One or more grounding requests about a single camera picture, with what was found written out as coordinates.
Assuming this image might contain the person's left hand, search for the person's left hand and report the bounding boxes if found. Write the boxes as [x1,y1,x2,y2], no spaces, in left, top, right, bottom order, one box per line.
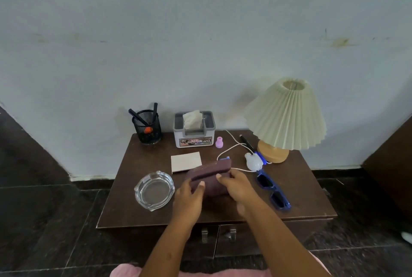
[172,179,206,229]

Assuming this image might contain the person's right hand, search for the person's right hand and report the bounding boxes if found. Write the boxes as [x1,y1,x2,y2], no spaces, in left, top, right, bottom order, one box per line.
[216,169,263,220]

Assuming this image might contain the person's left forearm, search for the person's left forearm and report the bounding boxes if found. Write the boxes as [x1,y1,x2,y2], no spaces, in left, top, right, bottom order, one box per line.
[138,220,195,277]

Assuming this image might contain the person's right forearm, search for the person's right forearm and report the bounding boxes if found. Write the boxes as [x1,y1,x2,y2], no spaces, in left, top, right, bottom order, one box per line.
[240,204,333,277]

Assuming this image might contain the beige note pad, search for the beige note pad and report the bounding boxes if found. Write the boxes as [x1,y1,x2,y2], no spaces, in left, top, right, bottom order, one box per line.
[171,151,203,174]

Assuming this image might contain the white round gadget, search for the white round gadget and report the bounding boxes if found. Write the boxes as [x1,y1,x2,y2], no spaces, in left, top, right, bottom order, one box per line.
[245,153,264,172]

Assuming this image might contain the black marker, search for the black marker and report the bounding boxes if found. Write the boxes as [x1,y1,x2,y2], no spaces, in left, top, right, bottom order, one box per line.
[239,135,257,153]

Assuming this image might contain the clear glass ashtray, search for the clear glass ashtray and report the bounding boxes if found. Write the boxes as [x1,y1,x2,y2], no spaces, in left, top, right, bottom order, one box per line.
[134,171,176,212]

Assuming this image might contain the grey tissue box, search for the grey tissue box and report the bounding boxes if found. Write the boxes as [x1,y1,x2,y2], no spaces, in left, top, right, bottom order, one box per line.
[173,111,216,148]

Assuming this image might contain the blue sunglasses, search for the blue sunglasses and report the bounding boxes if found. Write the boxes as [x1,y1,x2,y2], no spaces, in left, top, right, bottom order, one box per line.
[256,169,292,212]

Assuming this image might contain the wooden lamp base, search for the wooden lamp base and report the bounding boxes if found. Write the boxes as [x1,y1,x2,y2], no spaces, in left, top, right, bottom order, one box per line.
[257,140,290,163]

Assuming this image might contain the white tissue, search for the white tissue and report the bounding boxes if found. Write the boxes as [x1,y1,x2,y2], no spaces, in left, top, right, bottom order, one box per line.
[182,110,204,130]

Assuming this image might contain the brown wooden cabinet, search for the brown wooden cabinet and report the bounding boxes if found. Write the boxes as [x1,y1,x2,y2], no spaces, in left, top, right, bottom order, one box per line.
[97,130,338,260]

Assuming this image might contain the black mesh pen holder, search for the black mesh pen holder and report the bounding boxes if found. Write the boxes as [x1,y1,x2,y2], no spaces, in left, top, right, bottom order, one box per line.
[132,109,162,145]

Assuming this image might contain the person's pink clothing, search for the person's pink clothing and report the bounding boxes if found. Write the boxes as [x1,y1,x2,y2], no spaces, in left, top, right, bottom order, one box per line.
[109,252,333,277]

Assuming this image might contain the pleated cream lamp shade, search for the pleated cream lamp shade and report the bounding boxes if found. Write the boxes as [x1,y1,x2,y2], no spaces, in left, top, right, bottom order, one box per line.
[244,77,327,151]

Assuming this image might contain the dark wooden furniture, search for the dark wooden furniture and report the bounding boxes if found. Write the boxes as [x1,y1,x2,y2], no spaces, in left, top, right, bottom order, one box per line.
[362,115,412,223]

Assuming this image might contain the white cable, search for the white cable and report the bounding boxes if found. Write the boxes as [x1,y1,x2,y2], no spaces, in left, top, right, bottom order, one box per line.
[217,130,258,173]

